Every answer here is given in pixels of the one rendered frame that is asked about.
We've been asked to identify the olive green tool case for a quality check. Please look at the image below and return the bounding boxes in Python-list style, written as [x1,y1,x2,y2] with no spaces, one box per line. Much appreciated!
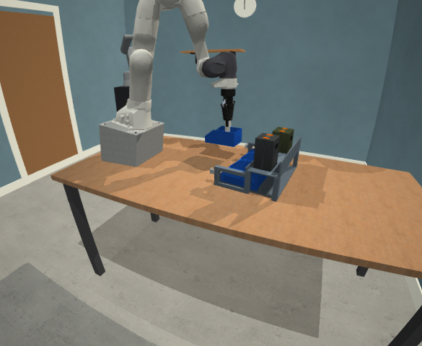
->
[272,127,294,154]

